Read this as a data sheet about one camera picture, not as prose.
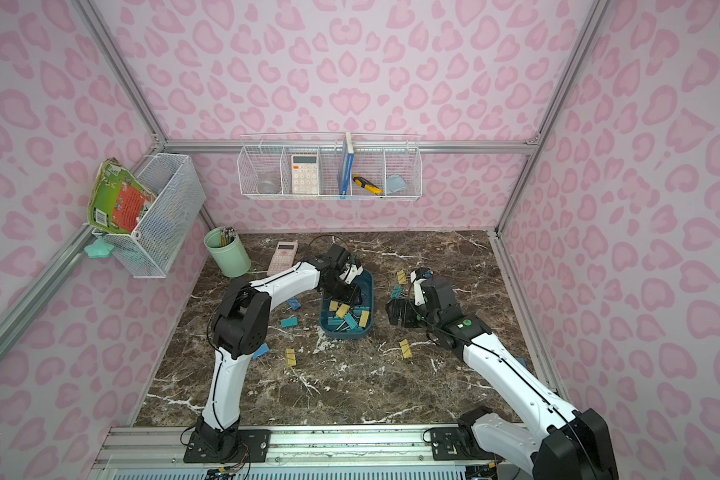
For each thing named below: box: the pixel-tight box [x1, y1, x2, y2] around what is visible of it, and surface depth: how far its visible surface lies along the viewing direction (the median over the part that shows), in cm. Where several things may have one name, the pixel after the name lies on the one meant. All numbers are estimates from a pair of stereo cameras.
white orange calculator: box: [291, 154, 318, 195], surface depth 95 cm
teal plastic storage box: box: [320, 270, 373, 339], surface depth 96 cm
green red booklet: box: [87, 157, 156, 234], surface depth 73 cm
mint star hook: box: [84, 236, 115, 259], surface depth 64 cm
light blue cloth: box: [386, 175, 408, 194], surface depth 103 cm
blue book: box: [338, 132, 355, 197], surface depth 88 cm
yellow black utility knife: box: [352, 174, 383, 195], surface depth 99 cm
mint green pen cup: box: [204, 226, 251, 278], surface depth 103 cm
